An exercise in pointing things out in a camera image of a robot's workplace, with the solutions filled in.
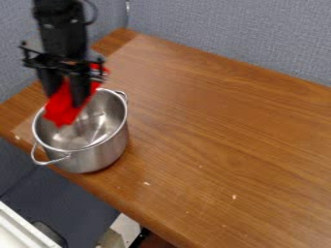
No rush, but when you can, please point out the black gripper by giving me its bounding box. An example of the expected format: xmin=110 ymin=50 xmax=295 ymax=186
xmin=20 ymin=13 xmax=106 ymax=108

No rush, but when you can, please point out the metal pot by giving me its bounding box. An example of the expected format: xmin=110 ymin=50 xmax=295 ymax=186
xmin=29 ymin=88 xmax=129 ymax=173

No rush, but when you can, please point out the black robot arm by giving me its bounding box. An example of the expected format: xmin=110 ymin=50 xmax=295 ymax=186
xmin=20 ymin=0 xmax=104 ymax=108

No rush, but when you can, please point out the white equipment box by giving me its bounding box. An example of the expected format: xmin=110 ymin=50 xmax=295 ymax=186
xmin=0 ymin=201 xmax=65 ymax=248

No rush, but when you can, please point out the white table bracket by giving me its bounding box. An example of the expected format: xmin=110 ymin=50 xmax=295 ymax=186
xmin=94 ymin=213 xmax=145 ymax=248

